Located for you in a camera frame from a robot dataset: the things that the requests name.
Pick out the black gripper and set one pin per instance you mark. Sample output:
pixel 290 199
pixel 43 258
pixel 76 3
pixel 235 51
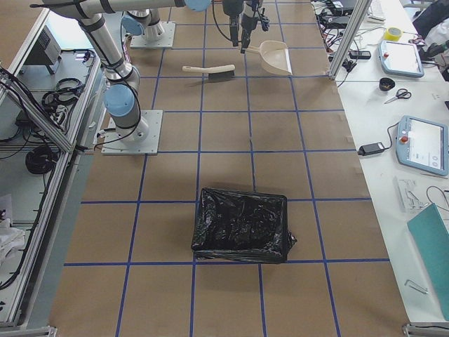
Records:
pixel 249 22
pixel 231 8

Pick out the white plastic dustpan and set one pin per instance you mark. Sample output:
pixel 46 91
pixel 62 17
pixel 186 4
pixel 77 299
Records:
pixel 274 56

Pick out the white hand brush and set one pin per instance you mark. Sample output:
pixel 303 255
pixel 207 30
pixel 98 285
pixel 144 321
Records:
pixel 217 73

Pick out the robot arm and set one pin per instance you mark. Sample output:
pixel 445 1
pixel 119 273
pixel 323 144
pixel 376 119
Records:
pixel 121 100
pixel 134 23

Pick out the black bin at right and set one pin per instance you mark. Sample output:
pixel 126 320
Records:
pixel 242 226

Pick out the yellow tape roll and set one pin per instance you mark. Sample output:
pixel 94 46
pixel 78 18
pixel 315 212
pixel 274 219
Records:
pixel 392 34

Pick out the black small bowl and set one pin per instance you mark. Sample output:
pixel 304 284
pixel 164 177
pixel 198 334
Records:
pixel 386 84

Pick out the blue teach pendant far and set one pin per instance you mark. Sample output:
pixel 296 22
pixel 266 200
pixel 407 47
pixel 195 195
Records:
pixel 400 59

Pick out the blue teach pendant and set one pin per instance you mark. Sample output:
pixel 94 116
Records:
pixel 423 144
pixel 400 59

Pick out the scissors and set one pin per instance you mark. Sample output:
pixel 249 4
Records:
pixel 401 93

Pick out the black power adapter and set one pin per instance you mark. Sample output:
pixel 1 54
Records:
pixel 371 149

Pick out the grey electrical box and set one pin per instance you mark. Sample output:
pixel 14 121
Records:
pixel 46 51

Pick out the blue teach pendant near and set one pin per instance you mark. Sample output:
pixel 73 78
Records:
pixel 423 144

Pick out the teal folder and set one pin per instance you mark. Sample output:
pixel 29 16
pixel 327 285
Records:
pixel 431 238

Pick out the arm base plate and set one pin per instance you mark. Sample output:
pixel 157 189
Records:
pixel 143 140
pixel 158 36

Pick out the aluminium frame post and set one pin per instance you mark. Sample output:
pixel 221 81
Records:
pixel 355 21

